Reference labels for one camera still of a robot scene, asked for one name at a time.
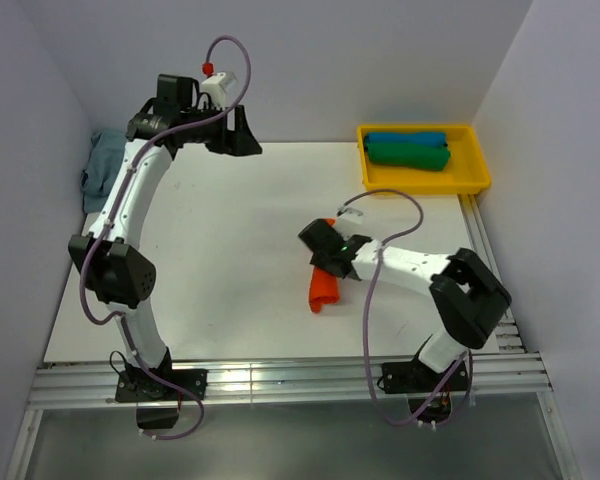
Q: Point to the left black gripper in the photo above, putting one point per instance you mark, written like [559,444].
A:
[239,142]

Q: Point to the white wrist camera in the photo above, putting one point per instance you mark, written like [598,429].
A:
[348,221]
[216,88]

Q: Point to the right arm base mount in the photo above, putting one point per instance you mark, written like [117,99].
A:
[432,398]

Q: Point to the aluminium rail frame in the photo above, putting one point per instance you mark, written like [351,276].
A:
[232,297]

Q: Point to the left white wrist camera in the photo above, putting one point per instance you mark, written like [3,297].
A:
[216,88]

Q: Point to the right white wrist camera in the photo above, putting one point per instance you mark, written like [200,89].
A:
[348,221]

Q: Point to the blue rolled t shirt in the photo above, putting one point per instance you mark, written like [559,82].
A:
[428,139]

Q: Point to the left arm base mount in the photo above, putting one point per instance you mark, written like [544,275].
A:
[158,405]

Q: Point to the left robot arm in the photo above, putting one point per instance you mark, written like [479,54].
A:
[116,279]

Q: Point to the orange t shirt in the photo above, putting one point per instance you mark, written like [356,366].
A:
[323,286]

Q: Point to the grey-blue crumpled t shirt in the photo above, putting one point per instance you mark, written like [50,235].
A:
[101,170]

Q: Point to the yellow plastic tray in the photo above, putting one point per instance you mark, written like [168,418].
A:
[466,172]

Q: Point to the green rolled t shirt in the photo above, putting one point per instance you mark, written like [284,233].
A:
[408,155]

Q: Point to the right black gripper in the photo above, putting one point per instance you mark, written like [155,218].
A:
[317,260]

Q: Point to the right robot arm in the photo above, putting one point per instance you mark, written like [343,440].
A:
[469,299]

